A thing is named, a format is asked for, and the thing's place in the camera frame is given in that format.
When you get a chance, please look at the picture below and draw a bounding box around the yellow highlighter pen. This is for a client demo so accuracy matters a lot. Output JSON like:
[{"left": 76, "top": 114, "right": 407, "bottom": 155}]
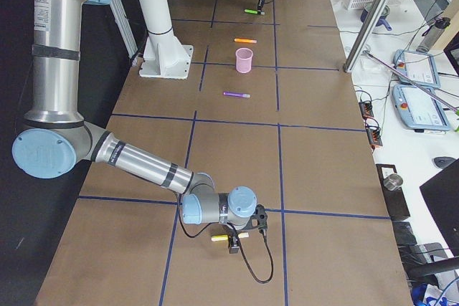
[{"left": 211, "top": 232, "right": 250, "bottom": 242}]

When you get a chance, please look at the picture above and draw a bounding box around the green highlighter pen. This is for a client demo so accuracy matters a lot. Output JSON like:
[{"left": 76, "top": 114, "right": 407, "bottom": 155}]
[{"left": 244, "top": 9, "right": 265, "bottom": 16}]

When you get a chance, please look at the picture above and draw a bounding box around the orange highlighter pen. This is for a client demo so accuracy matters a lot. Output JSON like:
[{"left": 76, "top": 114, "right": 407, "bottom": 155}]
[{"left": 234, "top": 37, "right": 257, "bottom": 44}]

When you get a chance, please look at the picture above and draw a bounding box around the pink mesh pen holder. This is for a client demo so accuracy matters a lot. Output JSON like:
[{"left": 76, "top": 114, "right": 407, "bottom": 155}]
[{"left": 235, "top": 47, "right": 253, "bottom": 73}]

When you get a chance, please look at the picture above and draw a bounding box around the purple highlighter pen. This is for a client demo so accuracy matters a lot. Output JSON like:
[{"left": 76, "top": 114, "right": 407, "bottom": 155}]
[{"left": 222, "top": 91, "right": 251, "bottom": 98}]

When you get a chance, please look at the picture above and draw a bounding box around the blue saucepan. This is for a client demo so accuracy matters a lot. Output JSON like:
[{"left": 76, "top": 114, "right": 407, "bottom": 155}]
[{"left": 359, "top": 1, "right": 392, "bottom": 31}]

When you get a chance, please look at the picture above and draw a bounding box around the left power strip with plugs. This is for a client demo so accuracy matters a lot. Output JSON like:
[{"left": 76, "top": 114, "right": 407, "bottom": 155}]
[{"left": 359, "top": 100, "right": 374, "bottom": 119}]

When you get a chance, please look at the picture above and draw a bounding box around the power strip with plugs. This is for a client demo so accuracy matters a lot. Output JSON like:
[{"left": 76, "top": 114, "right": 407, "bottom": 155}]
[
  {"left": 359, "top": 100, "right": 374, "bottom": 119},
  {"left": 365, "top": 124, "right": 383, "bottom": 150}
]

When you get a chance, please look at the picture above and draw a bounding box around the water bottle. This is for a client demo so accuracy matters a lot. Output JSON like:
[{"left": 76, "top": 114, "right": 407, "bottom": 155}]
[{"left": 416, "top": 16, "right": 450, "bottom": 53}]

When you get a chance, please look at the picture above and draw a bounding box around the far teach pendant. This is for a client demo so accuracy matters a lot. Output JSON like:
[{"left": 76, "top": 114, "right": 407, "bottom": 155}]
[{"left": 393, "top": 49, "right": 441, "bottom": 89}]

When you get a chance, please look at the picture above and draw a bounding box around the teach pendant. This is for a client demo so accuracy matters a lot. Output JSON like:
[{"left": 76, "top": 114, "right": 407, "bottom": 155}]
[
  {"left": 392, "top": 84, "right": 450, "bottom": 132},
  {"left": 393, "top": 49, "right": 441, "bottom": 89}
]

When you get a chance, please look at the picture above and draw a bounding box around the black box on desk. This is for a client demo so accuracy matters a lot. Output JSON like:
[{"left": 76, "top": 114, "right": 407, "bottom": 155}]
[{"left": 376, "top": 163, "right": 410, "bottom": 221}]

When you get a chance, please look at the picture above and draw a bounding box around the steel cup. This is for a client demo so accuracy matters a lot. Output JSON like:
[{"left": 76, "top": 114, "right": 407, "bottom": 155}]
[{"left": 383, "top": 173, "right": 403, "bottom": 191}]

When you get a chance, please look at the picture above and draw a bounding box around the right power strip with plugs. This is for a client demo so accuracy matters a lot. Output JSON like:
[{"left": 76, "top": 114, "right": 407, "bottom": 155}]
[{"left": 365, "top": 124, "right": 383, "bottom": 150}]

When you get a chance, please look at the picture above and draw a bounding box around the near teach pendant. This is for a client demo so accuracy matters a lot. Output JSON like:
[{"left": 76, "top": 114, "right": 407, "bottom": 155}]
[{"left": 392, "top": 84, "right": 450, "bottom": 132}]

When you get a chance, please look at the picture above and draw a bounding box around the black monitor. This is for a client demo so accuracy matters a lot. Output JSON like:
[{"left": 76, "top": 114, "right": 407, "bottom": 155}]
[{"left": 420, "top": 165, "right": 458, "bottom": 256}]

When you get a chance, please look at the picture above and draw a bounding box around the black computer mouse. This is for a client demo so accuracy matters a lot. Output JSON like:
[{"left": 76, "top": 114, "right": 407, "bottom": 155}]
[{"left": 433, "top": 156, "right": 456, "bottom": 169}]

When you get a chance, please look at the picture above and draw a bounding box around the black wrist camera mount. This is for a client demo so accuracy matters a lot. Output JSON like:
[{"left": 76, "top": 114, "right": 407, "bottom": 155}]
[{"left": 245, "top": 204, "right": 268, "bottom": 235}]

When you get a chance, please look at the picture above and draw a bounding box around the aluminium frame post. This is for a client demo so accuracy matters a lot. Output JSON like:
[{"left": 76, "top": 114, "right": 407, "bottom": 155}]
[{"left": 343, "top": 0, "right": 388, "bottom": 73}]

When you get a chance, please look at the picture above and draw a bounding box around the white pedestal column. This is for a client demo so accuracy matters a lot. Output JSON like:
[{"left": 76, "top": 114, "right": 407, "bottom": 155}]
[{"left": 139, "top": 0, "right": 194, "bottom": 80}]

